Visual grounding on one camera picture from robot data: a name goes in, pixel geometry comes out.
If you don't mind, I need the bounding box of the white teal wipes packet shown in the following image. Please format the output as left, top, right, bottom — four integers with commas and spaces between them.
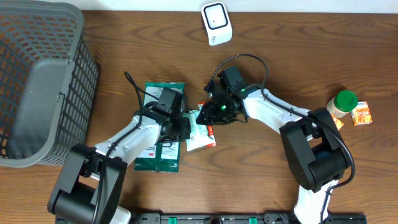
187, 110, 207, 152

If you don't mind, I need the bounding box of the red snack stick packet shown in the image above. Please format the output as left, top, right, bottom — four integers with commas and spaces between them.
197, 101, 218, 148

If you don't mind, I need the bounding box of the green white 3M package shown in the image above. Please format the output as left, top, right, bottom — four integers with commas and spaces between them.
134, 82, 185, 173

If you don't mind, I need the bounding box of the orange small box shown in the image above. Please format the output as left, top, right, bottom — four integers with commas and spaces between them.
331, 114, 344, 130
351, 101, 373, 126

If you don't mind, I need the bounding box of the green lid cream jar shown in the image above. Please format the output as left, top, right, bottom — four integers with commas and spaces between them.
326, 90, 359, 118

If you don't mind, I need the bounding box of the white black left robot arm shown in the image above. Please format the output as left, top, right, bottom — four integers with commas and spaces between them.
47, 88, 190, 223

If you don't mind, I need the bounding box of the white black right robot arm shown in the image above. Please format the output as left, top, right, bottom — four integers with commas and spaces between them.
196, 66, 355, 223

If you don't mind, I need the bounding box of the white cube barcode scanner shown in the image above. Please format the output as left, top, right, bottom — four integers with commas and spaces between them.
201, 1, 233, 46

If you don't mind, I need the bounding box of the grey plastic mesh basket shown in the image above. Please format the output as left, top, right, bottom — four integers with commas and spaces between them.
1, 1, 99, 168

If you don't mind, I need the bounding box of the black mounting rail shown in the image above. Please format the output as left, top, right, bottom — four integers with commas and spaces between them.
130, 212, 368, 224

